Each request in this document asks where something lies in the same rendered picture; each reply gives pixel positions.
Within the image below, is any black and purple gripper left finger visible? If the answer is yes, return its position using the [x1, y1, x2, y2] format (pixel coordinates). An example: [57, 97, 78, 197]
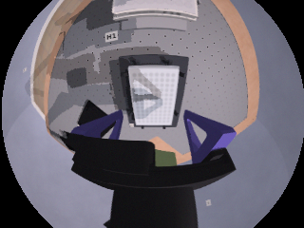
[70, 110, 124, 140]

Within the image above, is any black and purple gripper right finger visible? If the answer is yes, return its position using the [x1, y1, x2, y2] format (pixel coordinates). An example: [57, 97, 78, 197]
[183, 109, 237, 163]

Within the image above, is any dark grey raised platform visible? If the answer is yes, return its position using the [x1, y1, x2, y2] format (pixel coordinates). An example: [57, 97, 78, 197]
[119, 54, 189, 129]

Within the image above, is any grey metal plate hotel rack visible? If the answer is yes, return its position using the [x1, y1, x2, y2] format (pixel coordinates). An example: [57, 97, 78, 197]
[122, 17, 187, 31]

